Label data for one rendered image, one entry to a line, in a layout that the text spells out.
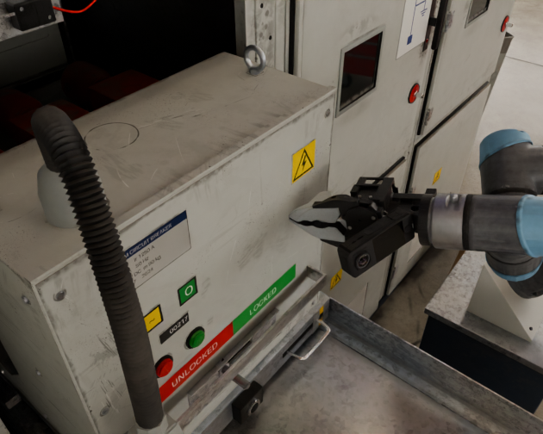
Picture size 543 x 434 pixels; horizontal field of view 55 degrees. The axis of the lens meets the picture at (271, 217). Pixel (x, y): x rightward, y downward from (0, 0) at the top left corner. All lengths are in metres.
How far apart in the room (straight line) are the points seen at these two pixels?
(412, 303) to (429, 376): 1.29
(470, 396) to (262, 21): 0.76
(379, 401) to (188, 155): 0.62
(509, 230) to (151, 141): 0.45
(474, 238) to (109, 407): 0.50
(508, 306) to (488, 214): 0.63
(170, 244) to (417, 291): 1.89
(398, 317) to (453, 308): 0.95
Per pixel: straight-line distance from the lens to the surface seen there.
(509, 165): 0.84
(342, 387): 1.06
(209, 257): 0.68
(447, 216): 0.71
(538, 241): 0.71
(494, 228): 0.70
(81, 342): 0.60
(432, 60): 1.68
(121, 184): 0.61
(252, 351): 0.83
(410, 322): 2.30
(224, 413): 0.95
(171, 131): 0.69
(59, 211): 0.55
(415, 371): 1.10
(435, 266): 2.55
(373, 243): 0.70
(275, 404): 1.03
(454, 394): 1.09
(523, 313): 1.35
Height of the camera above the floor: 1.74
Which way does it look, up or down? 40 degrees down
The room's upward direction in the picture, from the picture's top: straight up
